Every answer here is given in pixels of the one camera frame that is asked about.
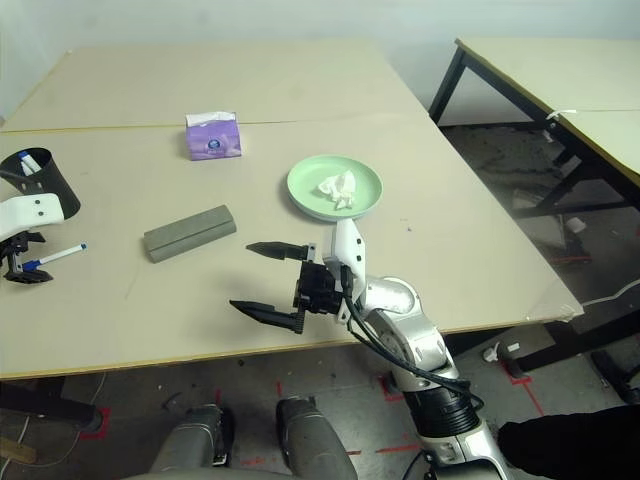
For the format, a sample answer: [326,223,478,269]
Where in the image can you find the grey left robot leg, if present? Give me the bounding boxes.
[148,402,236,474]

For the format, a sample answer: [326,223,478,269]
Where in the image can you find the brown wooden block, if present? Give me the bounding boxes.
[0,441,39,466]

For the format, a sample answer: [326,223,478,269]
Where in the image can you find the blue marker with eraser cap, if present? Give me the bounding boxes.
[22,242,89,274]

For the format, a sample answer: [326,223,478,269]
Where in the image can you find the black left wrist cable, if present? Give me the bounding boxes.
[0,168,30,194]

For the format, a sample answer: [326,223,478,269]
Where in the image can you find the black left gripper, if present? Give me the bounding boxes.
[0,230,55,285]

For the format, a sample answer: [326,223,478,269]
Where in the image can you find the white plastic strap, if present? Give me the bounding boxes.
[545,108,580,145]

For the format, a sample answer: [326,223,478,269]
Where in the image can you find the grey glasses case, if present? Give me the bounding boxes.
[143,204,238,264]

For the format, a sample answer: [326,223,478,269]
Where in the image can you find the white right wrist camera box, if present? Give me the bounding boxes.
[321,218,370,327]

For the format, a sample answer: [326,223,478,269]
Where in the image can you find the tapered black cup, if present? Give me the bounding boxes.
[0,147,82,221]

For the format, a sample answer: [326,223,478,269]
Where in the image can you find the grey right robot leg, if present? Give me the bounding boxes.
[275,395,359,480]

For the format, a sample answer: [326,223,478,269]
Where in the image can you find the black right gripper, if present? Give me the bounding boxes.
[228,241,347,335]

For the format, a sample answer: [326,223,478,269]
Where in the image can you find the grey robot torso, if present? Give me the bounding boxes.
[119,466,301,480]

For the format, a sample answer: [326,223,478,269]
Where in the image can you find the white tissue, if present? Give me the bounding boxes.
[313,170,358,211]

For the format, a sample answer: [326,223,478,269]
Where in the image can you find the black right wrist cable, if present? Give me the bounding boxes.
[338,266,485,417]

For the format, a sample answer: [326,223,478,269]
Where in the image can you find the white floor cable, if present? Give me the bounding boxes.
[581,279,640,307]

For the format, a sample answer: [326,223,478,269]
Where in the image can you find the bystander black trouser leg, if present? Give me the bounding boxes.
[496,403,640,480]

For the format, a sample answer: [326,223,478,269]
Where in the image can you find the grey robot leg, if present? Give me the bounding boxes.
[275,395,359,480]
[148,402,236,474]

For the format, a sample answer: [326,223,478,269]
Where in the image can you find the green plate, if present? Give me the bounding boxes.
[286,154,385,222]

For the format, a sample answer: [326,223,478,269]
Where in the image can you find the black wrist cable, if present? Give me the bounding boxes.
[338,266,485,417]
[0,168,30,194]

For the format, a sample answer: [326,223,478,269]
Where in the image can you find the beige side table black frame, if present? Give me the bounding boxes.
[428,38,640,222]

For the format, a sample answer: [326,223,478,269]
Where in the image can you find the purple tissue pack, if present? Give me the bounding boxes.
[184,108,245,163]

